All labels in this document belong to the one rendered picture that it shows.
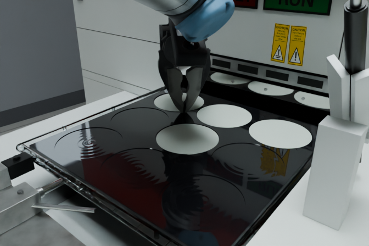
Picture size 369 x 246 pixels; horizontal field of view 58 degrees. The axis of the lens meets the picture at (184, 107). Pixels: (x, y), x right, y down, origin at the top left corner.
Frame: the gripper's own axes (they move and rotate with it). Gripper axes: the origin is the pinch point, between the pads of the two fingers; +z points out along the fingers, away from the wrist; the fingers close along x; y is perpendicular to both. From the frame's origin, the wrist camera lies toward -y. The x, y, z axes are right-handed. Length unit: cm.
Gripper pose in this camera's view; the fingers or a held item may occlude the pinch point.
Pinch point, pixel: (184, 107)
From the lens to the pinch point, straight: 60.7
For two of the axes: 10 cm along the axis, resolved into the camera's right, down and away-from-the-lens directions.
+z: 0.0, 9.1, 4.0
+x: -9.9, 0.7, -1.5
